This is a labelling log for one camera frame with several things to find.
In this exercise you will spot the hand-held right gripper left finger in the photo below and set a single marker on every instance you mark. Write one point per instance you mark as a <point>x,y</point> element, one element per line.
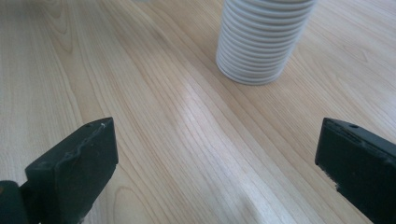
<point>74,175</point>

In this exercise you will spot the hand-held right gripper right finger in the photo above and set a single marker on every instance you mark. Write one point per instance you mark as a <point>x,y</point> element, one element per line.
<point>358,166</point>

